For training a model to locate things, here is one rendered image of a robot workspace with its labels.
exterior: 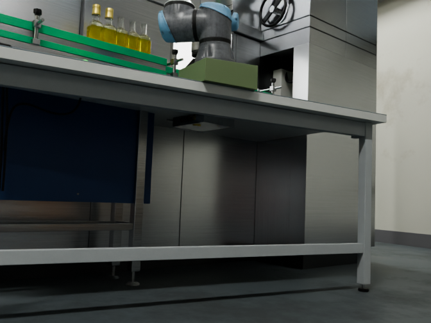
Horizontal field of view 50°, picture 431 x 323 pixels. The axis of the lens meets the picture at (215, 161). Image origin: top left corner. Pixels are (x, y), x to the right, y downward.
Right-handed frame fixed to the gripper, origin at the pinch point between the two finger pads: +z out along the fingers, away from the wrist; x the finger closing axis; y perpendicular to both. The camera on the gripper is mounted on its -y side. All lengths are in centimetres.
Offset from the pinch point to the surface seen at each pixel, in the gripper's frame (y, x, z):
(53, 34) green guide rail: -4, -63, -13
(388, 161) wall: -68, 292, 2
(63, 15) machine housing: -33, -49, -33
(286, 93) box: -26, 91, -23
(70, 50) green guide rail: -4, -56, -9
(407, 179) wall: -47, 288, 19
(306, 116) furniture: 48, 19, 11
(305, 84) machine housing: 3, 74, -20
